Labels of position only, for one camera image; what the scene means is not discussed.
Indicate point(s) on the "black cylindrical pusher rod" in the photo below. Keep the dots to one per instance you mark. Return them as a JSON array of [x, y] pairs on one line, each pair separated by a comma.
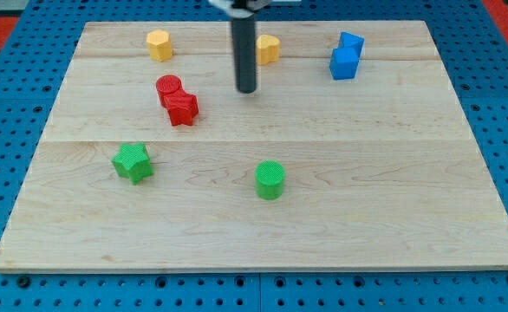
[[243, 38]]

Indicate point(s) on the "yellow hexagon block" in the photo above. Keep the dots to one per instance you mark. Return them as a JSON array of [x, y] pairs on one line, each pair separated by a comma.
[[159, 45]]

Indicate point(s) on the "blue triangle block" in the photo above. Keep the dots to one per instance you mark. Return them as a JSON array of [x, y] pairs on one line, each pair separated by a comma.
[[351, 41]]

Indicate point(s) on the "yellow heart block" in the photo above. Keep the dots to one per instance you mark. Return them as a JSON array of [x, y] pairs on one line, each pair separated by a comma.
[[268, 49]]

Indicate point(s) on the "red cylinder block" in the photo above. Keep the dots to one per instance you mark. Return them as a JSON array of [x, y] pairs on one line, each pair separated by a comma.
[[167, 85]]

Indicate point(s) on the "blue cube block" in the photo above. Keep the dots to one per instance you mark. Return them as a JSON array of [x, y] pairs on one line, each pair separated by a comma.
[[343, 63]]

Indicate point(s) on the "green star block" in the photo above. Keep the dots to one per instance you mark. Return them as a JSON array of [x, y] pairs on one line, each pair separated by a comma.
[[133, 162]]

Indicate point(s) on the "red star block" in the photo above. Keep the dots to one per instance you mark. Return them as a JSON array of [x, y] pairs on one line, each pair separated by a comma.
[[182, 108]]

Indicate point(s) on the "light wooden board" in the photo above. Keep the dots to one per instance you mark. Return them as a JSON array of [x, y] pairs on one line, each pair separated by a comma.
[[353, 155]]

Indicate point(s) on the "green cylinder block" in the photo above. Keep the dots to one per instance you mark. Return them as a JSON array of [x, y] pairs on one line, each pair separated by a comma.
[[269, 179]]

